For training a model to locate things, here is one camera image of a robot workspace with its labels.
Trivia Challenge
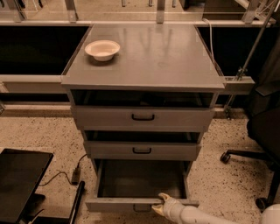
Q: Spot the white bowl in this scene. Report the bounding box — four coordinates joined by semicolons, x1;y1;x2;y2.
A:
85;40;120;62

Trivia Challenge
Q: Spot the grey drawer cabinet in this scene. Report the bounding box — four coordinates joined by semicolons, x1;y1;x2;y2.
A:
60;22;227;184

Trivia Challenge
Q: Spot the white cable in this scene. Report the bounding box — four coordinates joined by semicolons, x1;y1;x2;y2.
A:
202;17;217;66

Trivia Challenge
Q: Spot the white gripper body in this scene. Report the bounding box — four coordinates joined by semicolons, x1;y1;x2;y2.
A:
163;198;185;222

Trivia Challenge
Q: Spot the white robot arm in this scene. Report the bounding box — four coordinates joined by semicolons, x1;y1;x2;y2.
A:
152;192;280;224

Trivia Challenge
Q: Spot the black power adapter with cable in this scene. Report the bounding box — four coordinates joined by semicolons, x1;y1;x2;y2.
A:
40;155;86;186

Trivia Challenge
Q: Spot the metal pole with clamp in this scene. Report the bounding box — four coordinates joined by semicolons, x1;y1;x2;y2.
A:
224;0;279;119

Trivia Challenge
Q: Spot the grey middle drawer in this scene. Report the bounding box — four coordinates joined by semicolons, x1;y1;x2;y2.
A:
84;141;201;161

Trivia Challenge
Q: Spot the grey bottom drawer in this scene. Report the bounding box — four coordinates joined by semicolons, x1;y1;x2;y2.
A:
86;159;199;213

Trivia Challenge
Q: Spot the black office chair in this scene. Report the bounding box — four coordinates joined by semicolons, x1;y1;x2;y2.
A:
220;38;280;211

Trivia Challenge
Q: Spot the black monitor screen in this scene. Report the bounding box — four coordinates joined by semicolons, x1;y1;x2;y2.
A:
0;149;53;224

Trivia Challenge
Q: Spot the black tube stand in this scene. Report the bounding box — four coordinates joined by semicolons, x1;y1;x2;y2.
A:
28;181;85;224

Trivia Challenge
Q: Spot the grey drawer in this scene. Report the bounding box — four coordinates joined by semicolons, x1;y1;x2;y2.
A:
71;106;214;132
84;141;201;161
86;159;199;213

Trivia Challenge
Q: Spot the grey top drawer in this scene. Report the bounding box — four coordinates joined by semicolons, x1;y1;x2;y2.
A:
71;106;214;132

